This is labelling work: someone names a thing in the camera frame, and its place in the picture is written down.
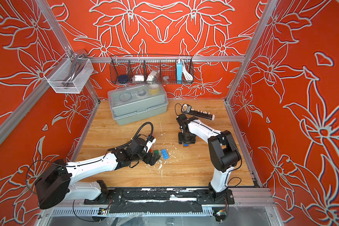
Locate light blue long lego brick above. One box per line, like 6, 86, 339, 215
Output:
161, 149, 169, 160

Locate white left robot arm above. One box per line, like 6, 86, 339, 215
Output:
34, 135, 160, 210

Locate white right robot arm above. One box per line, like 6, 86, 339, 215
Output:
176, 114, 243, 203

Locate dark brown bit holder case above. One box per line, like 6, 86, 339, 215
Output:
181, 104, 215, 121

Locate grey green plastic toolbox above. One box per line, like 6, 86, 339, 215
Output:
107, 84, 169, 126

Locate yellow tape roll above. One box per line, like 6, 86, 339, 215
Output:
148, 84, 160, 95

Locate clear bag in basket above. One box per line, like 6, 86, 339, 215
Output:
147, 70, 160, 83

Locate light blue box in basket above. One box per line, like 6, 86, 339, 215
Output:
176, 59, 183, 84

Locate white box in basket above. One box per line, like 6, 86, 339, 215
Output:
132, 74, 145, 82

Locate dark round tin in basket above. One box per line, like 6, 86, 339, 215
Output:
117, 74, 129, 84

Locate metal tool in bin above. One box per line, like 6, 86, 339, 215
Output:
64, 53, 86, 87

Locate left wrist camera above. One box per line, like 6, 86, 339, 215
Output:
146, 136, 156, 152

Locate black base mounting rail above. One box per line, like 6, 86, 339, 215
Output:
84, 187, 234, 212

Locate white cable in basket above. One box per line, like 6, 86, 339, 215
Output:
182, 63, 193, 82

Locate white slotted cable duct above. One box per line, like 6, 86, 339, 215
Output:
50, 207, 213, 217

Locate black wire wall basket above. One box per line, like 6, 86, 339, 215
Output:
109, 54, 195, 84

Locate clear plastic wall bin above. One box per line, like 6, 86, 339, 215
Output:
44, 54, 94, 94

